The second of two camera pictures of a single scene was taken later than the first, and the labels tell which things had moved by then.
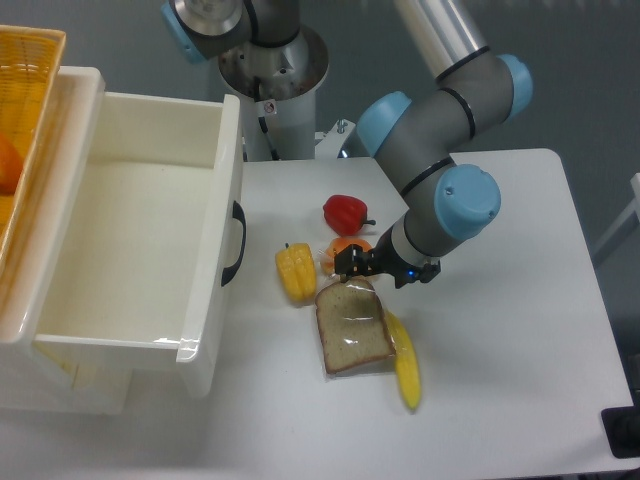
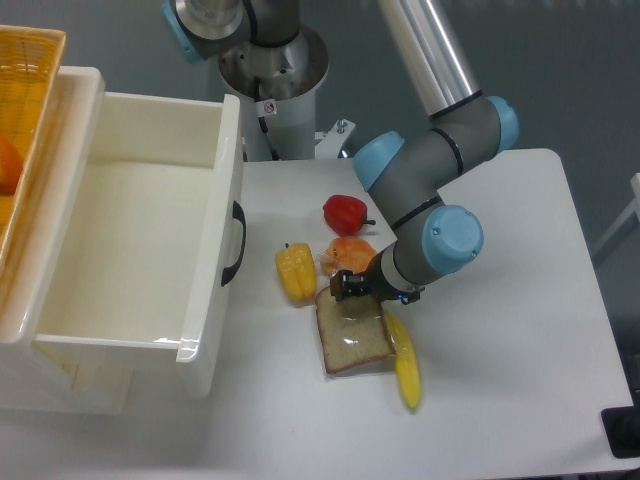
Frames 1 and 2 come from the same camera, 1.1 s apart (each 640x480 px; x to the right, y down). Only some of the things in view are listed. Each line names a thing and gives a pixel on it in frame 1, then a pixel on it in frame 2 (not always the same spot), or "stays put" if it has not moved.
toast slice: (352, 324) stays put
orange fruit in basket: (11, 164) stays put
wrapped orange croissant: (327, 258) stays put
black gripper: (355, 260) -> (345, 284)
